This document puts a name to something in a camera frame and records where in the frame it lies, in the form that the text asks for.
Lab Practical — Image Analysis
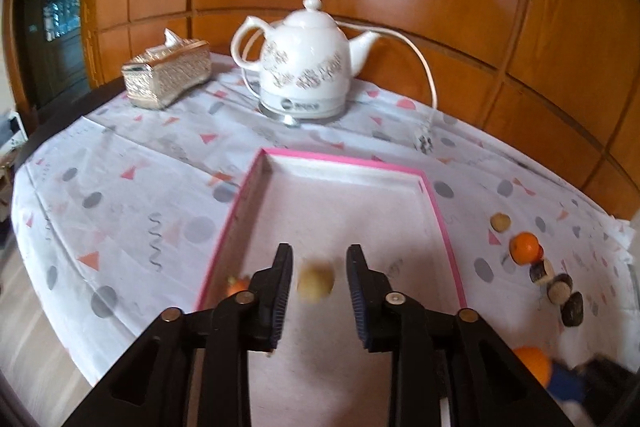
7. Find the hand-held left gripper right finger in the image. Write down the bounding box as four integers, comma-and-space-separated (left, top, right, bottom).
346, 244, 576, 427

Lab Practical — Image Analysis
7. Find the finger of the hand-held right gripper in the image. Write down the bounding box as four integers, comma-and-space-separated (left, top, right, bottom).
547, 364, 586, 405

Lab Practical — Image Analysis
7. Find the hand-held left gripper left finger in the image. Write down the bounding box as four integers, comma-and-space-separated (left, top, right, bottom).
62, 243, 294, 427

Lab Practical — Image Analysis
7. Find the small yellow-brown potato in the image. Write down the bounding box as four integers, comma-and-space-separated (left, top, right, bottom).
297, 260, 336, 305

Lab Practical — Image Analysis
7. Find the small orange with stem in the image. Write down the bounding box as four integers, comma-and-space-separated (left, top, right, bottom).
226, 276, 251, 299

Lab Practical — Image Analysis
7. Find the dark brown round cake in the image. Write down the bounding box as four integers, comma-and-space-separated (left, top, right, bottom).
561, 291, 584, 327

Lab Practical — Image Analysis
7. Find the pink rimmed white tray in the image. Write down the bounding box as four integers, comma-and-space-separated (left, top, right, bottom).
195, 148, 468, 427

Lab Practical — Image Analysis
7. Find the tan round biscuit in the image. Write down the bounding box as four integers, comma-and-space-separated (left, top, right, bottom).
546, 273, 574, 304

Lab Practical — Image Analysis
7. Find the silver kettle base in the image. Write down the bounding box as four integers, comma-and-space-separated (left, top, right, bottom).
257, 99, 347, 126

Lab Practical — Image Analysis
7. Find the white patterned tablecloth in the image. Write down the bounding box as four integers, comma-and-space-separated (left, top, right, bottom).
10, 52, 640, 427

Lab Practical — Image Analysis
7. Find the white ceramic electric kettle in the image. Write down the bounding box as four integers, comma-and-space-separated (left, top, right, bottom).
231, 0, 382, 118

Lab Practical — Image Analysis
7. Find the silver patterned tissue box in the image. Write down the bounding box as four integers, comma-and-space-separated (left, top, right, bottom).
121, 38, 212, 110

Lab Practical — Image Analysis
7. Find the white cabinet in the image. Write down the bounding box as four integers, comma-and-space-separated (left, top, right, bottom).
0, 107, 26, 168

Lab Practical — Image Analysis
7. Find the dark glass door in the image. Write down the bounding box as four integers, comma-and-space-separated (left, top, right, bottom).
15, 0, 96, 108

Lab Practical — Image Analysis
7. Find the white power cord with plug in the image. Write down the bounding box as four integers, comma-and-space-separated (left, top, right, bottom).
240, 19, 440, 154

